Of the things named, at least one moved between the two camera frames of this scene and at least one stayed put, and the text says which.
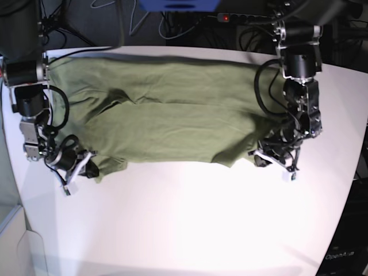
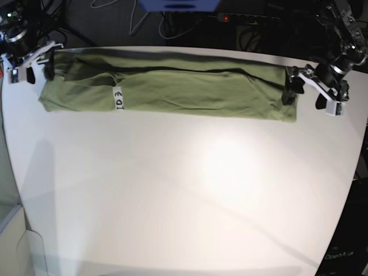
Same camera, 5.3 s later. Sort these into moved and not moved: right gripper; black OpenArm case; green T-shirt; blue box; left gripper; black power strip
Moved: left gripper; green T-shirt; right gripper
Not moved: blue box; black power strip; black OpenArm case
